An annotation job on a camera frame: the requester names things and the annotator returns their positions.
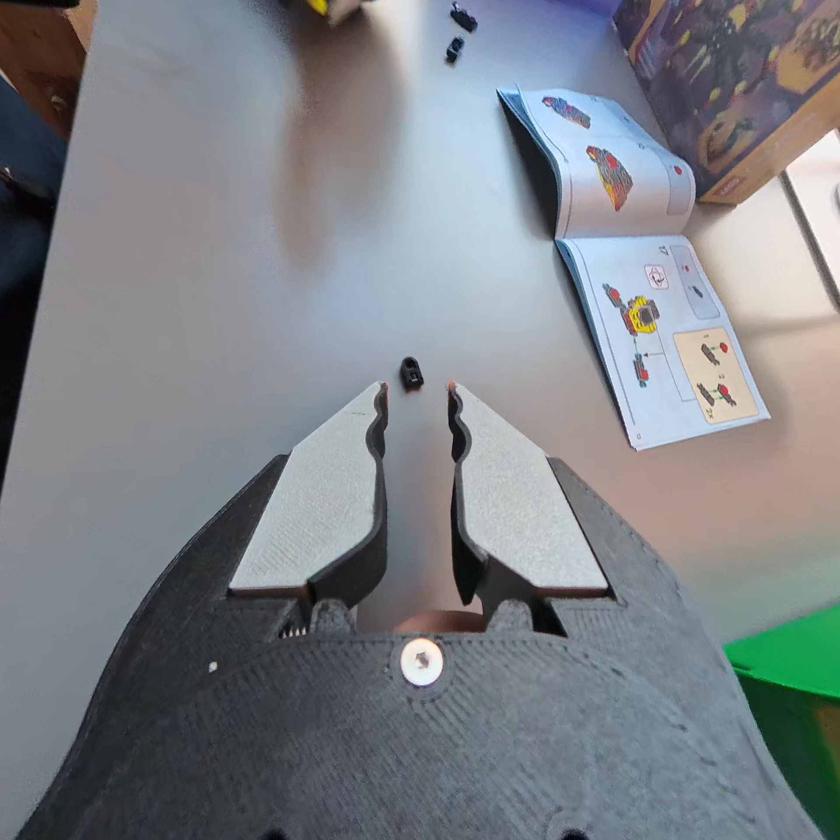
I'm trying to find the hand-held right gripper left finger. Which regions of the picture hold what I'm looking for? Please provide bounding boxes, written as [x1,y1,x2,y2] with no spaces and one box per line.
[227,381,389,611]

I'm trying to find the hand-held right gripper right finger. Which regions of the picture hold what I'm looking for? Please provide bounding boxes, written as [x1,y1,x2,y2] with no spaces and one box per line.
[448,381,611,608]

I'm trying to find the person's dark blue trousers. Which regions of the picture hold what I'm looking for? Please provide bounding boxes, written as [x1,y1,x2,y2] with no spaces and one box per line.
[0,75,68,473]

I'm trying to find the green plastic bin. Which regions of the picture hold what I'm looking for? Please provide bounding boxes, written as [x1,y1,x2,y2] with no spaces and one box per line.
[722,604,840,840]

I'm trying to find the lego instruction booklet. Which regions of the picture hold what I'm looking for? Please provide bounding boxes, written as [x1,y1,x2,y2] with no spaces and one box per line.
[497,84,770,452]

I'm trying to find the purple lego set box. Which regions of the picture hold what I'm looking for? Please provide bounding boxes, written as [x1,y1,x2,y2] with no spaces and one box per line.
[613,0,840,204]

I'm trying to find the white box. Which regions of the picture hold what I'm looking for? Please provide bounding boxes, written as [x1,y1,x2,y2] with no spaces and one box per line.
[781,130,840,299]

